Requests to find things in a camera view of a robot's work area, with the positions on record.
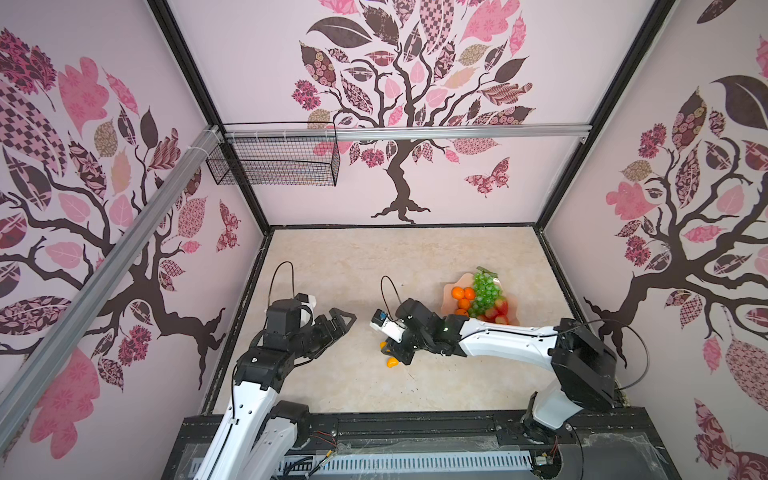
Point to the black base frame rail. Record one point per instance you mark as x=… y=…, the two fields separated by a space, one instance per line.
x=620 y=444

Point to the white slotted cable duct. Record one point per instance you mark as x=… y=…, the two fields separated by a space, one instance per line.
x=355 y=465

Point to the black wire basket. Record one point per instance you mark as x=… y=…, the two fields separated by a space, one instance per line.
x=277 y=154

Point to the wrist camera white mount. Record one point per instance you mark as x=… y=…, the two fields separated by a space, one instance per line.
x=383 y=323
x=308 y=303

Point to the green grape bunch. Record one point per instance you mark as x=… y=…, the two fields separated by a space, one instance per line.
x=487 y=288

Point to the aluminium rail wall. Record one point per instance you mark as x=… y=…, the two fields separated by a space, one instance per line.
x=417 y=133
x=45 y=362

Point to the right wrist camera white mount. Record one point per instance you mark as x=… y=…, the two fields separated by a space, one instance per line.
x=383 y=323

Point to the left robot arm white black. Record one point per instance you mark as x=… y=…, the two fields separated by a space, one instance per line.
x=258 y=429

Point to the aluminium rail left wall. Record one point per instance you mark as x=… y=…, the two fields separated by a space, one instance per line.
x=45 y=362

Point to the aluminium rail back wall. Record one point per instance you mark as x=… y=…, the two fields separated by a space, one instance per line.
x=417 y=133

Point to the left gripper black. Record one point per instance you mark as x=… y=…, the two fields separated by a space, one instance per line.
x=328 y=338

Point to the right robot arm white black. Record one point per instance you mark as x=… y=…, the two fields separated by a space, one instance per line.
x=584 y=366

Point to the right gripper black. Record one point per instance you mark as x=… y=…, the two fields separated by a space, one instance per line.
x=405 y=336

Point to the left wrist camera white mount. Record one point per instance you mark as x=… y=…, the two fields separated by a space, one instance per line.
x=308 y=303

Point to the pink petal-shaped fruit bowl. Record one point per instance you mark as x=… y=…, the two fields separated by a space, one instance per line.
x=450 y=304

